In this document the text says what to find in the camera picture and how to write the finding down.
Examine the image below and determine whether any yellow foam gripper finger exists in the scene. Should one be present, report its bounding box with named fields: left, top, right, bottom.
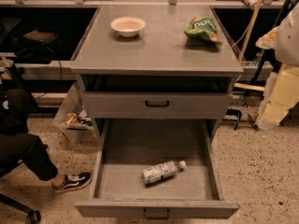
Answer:
left=255, top=64, right=299, bottom=130

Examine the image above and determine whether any clear plastic water bottle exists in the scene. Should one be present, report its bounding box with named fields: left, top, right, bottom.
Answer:
left=142, top=161, right=187, bottom=185

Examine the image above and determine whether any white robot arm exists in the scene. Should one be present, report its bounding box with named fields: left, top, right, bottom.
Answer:
left=255, top=4, right=299, bottom=130

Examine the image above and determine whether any grey drawer cabinet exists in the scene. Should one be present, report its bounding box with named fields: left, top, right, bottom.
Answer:
left=70, top=4, right=244, bottom=219

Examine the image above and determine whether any open grey bottom drawer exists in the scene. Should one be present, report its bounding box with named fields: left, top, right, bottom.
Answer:
left=76, top=119, right=239, bottom=219

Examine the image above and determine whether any closed grey upper drawer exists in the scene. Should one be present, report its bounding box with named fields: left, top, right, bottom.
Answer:
left=81, top=91, right=233, bottom=119

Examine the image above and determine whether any green chip bag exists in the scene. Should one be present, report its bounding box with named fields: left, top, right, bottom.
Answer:
left=184, top=15, right=222, bottom=46

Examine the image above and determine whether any white paper bowl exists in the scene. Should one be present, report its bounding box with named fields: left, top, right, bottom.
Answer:
left=110, top=16, right=146, bottom=37

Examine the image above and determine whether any clear plastic storage bin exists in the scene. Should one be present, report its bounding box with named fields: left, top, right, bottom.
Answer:
left=53, top=82, right=96, bottom=143

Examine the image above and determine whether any black white sneaker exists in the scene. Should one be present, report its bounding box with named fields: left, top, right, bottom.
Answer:
left=52, top=172, right=92, bottom=192

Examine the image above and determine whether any dark box on shelf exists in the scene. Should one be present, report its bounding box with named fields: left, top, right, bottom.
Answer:
left=22, top=30, right=59, bottom=44

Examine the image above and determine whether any seated person in black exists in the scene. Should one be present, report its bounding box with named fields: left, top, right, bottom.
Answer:
left=0, top=89, right=58, bottom=181

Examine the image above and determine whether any black office chair base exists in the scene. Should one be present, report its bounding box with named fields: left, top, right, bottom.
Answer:
left=0, top=193, right=41, bottom=224

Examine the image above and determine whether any wooden stick frame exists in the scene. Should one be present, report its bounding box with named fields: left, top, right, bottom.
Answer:
left=235, top=0, right=264, bottom=91

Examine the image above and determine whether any black drawer handle upper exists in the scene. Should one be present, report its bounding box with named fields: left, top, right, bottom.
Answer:
left=145, top=100, right=170, bottom=108

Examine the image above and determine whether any black drawer handle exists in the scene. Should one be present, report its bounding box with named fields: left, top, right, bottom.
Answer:
left=143, top=208, right=170, bottom=220
left=145, top=100, right=170, bottom=108

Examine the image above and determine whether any black drawer handle lower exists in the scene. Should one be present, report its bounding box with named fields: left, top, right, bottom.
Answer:
left=143, top=208, right=170, bottom=220

